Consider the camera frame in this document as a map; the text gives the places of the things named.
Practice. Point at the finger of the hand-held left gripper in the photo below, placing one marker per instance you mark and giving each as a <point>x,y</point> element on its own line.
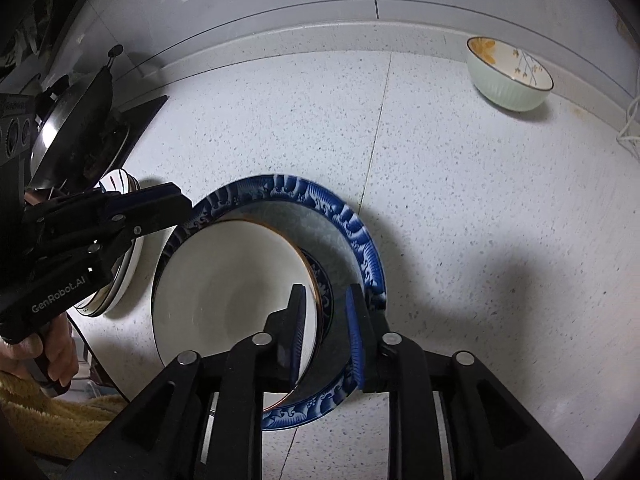
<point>145,191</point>
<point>150,212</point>

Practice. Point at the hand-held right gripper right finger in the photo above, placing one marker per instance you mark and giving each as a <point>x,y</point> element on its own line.
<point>355,340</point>

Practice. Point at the person's left forearm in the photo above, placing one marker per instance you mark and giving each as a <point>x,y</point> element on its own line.
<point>50,415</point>

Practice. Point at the black glass gas stove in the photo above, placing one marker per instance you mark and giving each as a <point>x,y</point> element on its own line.
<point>146,110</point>

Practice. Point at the black range hood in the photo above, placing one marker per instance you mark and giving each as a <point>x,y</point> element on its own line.
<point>25,20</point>

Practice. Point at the steel wok lid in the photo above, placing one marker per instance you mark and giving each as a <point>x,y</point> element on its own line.
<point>65,125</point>

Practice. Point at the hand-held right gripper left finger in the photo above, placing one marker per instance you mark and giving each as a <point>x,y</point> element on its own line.
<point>295,340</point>

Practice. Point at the blue patterned bowl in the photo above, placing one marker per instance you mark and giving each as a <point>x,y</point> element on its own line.
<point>350,230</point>

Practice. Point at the person's left hand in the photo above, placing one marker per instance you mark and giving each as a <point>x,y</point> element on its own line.
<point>62,350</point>

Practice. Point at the bear print plate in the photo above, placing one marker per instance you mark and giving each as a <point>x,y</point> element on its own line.
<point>128,266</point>
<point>97,306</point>

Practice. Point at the black wok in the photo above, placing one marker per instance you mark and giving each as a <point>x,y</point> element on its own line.
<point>106,146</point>

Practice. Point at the pale green ribbed bowl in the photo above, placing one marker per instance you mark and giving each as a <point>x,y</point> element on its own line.
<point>505,92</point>

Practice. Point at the striped patterned plate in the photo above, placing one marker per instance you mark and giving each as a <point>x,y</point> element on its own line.
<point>119,180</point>

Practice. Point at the white bowl with gold rim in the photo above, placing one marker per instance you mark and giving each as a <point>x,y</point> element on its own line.
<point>225,300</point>

